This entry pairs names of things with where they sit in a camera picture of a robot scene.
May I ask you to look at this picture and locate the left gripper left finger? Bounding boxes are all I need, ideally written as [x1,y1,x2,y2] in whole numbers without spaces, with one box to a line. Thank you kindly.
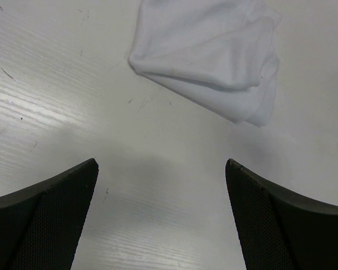
[0,159,99,269]

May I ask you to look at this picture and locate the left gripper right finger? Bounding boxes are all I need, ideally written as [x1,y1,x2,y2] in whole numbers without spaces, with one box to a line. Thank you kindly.
[225,159,338,269]

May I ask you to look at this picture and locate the light white skirt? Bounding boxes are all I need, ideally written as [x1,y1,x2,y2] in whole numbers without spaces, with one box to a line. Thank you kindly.
[128,1,281,127]

